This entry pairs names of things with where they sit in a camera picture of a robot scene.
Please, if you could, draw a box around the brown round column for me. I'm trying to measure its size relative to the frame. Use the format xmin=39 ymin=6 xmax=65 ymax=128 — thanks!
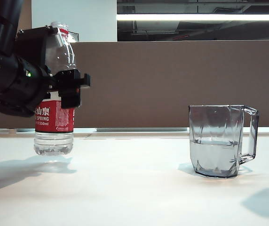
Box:
xmin=16 ymin=0 xmax=33 ymax=32

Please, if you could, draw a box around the transparent grey handled cup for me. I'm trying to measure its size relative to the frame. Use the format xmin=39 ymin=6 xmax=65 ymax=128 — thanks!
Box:
xmin=188 ymin=104 xmax=260 ymax=179

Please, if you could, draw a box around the white ceiling light strip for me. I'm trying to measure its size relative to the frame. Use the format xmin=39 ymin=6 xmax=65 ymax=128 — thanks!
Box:
xmin=116 ymin=13 xmax=269 ymax=22

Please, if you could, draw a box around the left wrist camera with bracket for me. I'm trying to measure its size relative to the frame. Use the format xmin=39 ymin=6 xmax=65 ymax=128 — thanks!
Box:
xmin=15 ymin=25 xmax=56 ymax=72

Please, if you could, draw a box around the brown desk partition panel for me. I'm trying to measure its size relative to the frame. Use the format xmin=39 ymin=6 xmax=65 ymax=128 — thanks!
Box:
xmin=71 ymin=40 xmax=269 ymax=129

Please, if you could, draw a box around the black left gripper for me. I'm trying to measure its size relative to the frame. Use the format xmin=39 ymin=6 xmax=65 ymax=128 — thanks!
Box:
xmin=38 ymin=66 xmax=92 ymax=109

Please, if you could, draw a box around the grey wall plate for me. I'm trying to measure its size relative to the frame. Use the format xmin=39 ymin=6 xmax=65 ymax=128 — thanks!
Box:
xmin=67 ymin=31 xmax=80 ymax=43

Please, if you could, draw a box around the clear red-label water bottle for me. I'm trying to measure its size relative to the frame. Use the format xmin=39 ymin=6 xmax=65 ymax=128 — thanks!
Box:
xmin=33 ymin=21 xmax=77 ymax=157

